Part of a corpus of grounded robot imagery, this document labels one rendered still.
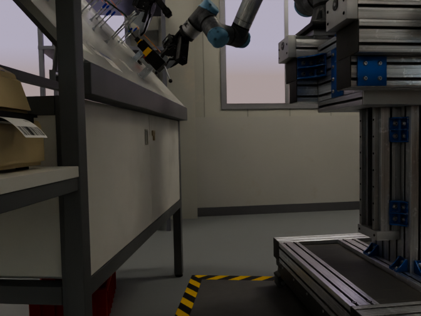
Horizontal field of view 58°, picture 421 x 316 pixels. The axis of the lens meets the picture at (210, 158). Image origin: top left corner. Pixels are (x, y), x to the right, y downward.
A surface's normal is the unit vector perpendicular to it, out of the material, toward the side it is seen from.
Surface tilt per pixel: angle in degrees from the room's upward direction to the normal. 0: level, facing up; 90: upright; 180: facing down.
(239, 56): 90
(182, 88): 90
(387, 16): 90
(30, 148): 90
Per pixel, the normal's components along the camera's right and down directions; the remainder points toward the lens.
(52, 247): -0.11, 0.05
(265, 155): 0.12, 0.05
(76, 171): 0.99, -0.01
